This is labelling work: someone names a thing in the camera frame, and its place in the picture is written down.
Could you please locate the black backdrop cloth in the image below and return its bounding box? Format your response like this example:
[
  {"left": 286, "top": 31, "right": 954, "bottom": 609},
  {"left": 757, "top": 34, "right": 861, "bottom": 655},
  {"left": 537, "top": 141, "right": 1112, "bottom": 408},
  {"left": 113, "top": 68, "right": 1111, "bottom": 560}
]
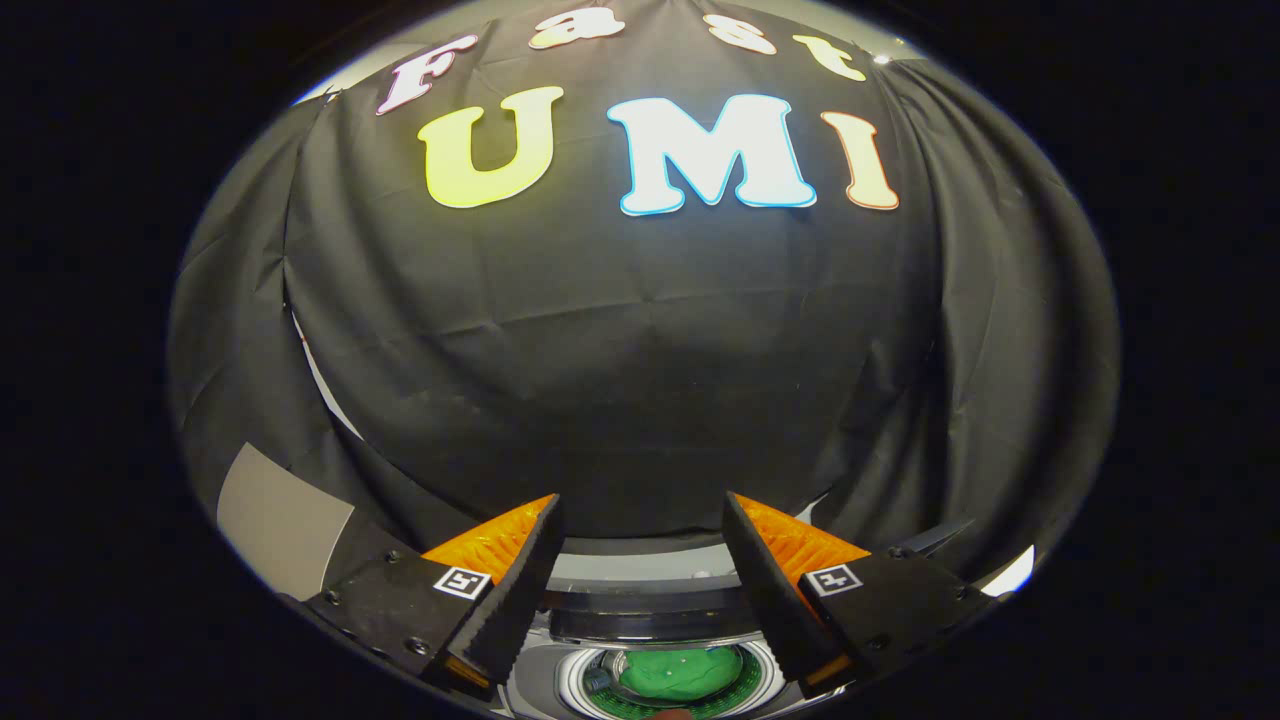
[{"left": 168, "top": 0, "right": 1121, "bottom": 591}]

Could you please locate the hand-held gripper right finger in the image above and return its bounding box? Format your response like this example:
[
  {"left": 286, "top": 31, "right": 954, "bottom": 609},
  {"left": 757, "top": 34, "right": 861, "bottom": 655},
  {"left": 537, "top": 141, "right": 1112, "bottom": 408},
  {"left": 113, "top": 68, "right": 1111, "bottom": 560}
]
[{"left": 722, "top": 491, "right": 996, "bottom": 699}]

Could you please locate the grey washing machine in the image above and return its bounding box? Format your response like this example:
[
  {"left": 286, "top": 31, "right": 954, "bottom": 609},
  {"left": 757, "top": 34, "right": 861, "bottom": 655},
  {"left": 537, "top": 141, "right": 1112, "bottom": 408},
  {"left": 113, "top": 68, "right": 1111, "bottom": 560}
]
[{"left": 500, "top": 600, "right": 831, "bottom": 720}]

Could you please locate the grey cabinet with dark top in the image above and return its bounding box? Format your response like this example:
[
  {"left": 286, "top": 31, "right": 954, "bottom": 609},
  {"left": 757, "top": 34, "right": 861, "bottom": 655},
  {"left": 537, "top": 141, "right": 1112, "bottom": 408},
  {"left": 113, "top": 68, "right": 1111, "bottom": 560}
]
[{"left": 215, "top": 443, "right": 441, "bottom": 603}]

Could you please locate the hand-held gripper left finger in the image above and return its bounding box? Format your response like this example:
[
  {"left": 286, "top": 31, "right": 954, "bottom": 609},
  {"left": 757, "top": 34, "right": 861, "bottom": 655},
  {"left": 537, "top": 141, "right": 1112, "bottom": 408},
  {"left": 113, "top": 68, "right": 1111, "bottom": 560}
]
[{"left": 305, "top": 493, "right": 566, "bottom": 701}]

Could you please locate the green polo shirt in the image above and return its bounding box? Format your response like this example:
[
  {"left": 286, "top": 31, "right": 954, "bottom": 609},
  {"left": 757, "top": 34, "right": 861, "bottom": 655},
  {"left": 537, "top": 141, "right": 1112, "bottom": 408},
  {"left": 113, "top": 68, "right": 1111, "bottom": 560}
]
[{"left": 618, "top": 645, "right": 746, "bottom": 701}]

